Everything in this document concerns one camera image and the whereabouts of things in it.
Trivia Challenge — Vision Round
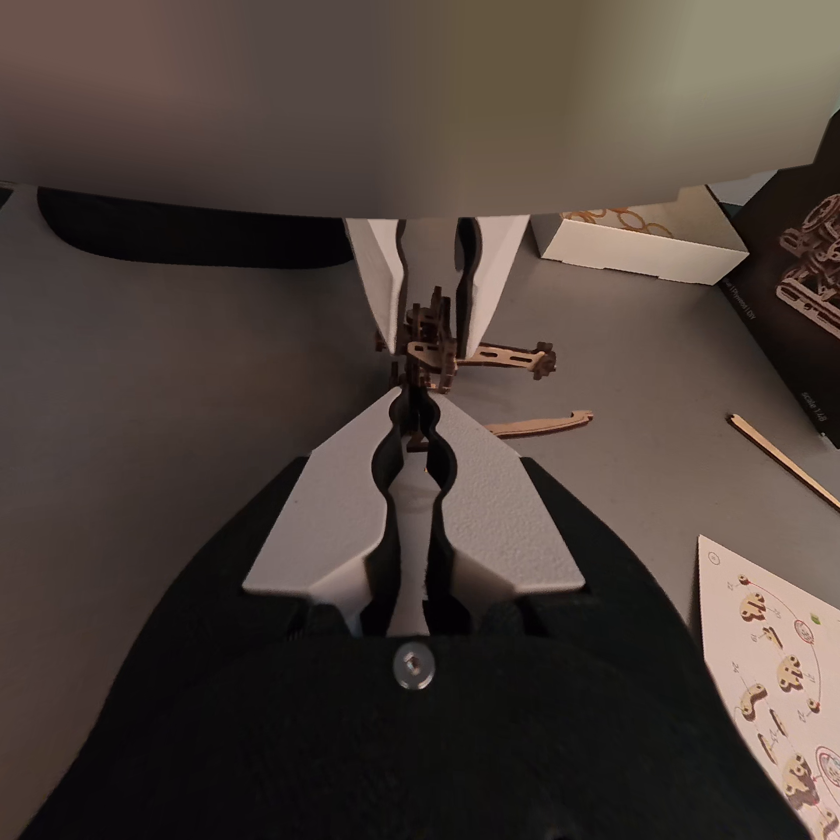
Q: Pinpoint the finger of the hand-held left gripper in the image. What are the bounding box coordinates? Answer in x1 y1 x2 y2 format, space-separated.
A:
344 218 409 358
455 215 529 358

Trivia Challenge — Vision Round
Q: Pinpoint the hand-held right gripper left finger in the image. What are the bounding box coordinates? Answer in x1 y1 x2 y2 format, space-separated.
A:
241 386 404 637

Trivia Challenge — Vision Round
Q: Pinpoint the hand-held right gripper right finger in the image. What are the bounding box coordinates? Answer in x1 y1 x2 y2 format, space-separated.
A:
423 392 587 637

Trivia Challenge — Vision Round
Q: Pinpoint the curved wooden arm part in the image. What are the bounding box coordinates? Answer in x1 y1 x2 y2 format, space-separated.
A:
484 411 593 439

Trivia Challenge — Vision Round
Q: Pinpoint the wooden model assembly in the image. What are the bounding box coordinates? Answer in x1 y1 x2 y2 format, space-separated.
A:
374 285 557 455

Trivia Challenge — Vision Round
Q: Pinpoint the pile of rubber bands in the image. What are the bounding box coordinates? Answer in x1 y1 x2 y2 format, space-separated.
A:
561 205 673 238

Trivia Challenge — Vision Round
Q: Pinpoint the white cardboard box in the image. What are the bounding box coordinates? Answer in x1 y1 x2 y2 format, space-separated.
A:
530 185 750 286

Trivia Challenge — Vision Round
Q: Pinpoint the black curved object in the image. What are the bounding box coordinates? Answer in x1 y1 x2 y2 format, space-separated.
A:
36 187 355 270

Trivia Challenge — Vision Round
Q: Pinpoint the instruction booklet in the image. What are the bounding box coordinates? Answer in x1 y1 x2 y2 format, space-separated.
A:
697 535 840 840

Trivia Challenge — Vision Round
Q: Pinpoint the thin wooden stick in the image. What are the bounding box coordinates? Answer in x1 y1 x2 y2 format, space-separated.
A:
726 413 840 513

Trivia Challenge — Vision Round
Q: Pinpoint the black product box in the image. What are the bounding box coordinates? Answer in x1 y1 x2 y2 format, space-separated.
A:
718 121 840 450

